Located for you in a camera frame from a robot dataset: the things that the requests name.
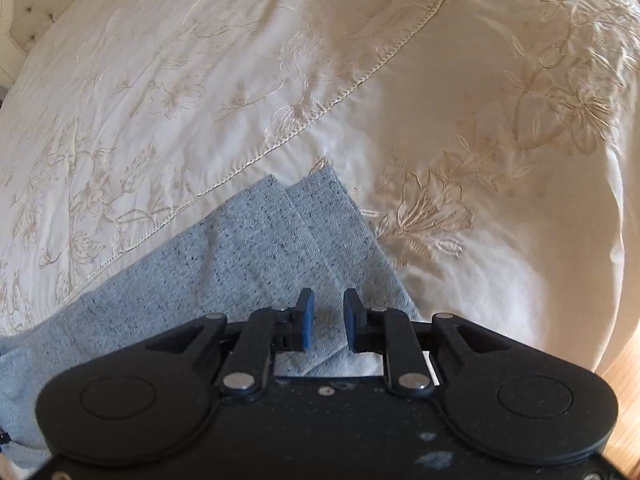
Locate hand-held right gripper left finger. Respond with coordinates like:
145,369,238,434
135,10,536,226
136,287,316,396

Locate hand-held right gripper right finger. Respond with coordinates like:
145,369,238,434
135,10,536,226
343,288,507,399

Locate grey pants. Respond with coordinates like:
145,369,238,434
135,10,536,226
0,156,422,472

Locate cream embroidered bedspread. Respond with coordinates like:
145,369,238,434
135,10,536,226
0,0,640,376

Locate cream tufted headboard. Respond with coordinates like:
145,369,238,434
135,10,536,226
0,0,98,86

